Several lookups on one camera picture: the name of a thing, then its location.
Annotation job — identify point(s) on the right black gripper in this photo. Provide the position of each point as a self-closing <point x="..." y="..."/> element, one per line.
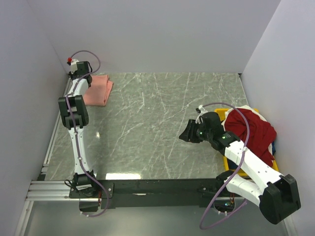
<point x="189" y="134"/>

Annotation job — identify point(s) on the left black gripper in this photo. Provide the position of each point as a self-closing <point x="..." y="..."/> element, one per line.
<point x="72" y="75"/>

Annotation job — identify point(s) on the pink t shirt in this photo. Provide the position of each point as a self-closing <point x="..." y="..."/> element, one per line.
<point x="99" y="91"/>

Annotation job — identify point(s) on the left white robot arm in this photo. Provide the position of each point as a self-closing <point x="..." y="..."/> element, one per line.
<point x="75" y="118"/>

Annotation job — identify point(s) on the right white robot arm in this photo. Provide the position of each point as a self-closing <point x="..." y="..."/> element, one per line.
<point x="276" y="195"/>

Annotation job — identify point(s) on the red t shirt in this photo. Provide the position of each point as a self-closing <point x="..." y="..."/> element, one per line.
<point x="253" y="135"/>

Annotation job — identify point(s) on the blue t shirt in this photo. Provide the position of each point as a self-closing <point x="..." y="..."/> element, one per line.
<point x="273" y="148"/>

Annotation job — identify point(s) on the black base beam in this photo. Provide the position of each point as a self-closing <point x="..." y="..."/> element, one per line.
<point x="149" y="193"/>

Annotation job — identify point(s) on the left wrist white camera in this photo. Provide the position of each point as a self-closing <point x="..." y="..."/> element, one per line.
<point x="73" y="65"/>

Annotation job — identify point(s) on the wrist white camera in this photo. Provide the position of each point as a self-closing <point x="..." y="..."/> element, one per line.
<point x="201" y="111"/>
<point x="73" y="65"/>

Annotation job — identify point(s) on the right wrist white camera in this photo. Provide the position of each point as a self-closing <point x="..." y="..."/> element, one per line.
<point x="201" y="111"/>

